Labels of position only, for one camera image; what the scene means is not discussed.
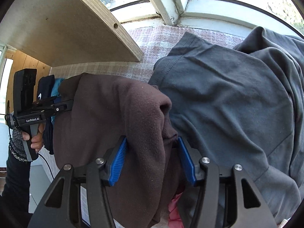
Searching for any navy folded garment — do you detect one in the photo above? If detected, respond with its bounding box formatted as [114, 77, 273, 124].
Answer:
[37, 75, 55, 155]

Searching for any dark grey t-shirt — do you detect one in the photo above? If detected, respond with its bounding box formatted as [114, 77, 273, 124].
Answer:
[149, 27, 303, 223]

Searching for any black knit sleeve forearm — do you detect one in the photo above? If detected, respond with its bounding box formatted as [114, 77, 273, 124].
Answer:
[1, 130, 32, 227]

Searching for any white window frame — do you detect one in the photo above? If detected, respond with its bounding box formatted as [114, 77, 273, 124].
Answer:
[100, 0, 303, 36]

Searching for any pink plaid blanket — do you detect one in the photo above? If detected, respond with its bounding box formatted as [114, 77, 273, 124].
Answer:
[51, 26, 245, 82]

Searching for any brown fleece garment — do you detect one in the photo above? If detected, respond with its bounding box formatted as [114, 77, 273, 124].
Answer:
[53, 73, 181, 227]

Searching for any pink garment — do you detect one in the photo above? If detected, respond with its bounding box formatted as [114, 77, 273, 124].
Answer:
[168, 193, 184, 228]

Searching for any light wooden cabinet panel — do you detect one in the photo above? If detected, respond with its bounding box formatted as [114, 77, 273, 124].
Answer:
[1, 0, 143, 67]

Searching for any left hand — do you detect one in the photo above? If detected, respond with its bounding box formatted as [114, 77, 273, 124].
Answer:
[22, 123, 45, 153]

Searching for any black cable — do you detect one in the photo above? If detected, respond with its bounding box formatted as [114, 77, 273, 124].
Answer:
[37, 152, 55, 181]

